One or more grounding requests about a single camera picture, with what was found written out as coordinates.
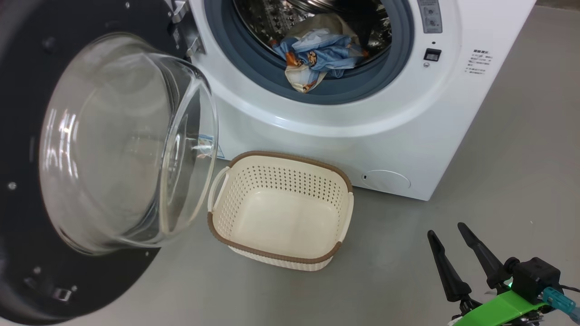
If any metal door hinge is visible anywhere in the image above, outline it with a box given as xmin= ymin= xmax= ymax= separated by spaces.
xmin=165 ymin=0 xmax=204 ymax=59

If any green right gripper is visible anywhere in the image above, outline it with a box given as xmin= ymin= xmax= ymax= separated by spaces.
xmin=427 ymin=222 xmax=551 ymax=326

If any round filter cover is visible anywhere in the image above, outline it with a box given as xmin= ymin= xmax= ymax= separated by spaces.
xmin=362 ymin=170 xmax=411 ymax=192

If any white washing machine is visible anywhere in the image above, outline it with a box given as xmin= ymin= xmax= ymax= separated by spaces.
xmin=168 ymin=0 xmax=537 ymax=201

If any teal cable connector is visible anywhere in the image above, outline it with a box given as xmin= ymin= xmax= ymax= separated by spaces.
xmin=541 ymin=286 xmax=580 ymax=313

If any blue white energy label sticker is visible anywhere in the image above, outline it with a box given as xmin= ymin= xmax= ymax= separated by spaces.
xmin=195 ymin=135 xmax=225 ymax=160

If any white blue orange patterned garment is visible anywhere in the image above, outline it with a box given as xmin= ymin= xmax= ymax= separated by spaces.
xmin=284 ymin=63 xmax=328 ymax=94

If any cream perforated laundry basket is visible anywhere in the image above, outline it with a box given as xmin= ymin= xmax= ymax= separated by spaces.
xmin=207 ymin=151 xmax=354 ymax=272

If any dark round washing machine door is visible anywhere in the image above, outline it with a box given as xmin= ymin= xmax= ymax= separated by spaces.
xmin=0 ymin=0 xmax=219 ymax=326

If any light blue garment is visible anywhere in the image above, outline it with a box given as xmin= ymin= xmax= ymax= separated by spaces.
xmin=272 ymin=28 xmax=370 ymax=78

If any grey rubber door gasket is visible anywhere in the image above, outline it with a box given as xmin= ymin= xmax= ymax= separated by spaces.
xmin=204 ymin=0 xmax=415 ymax=105

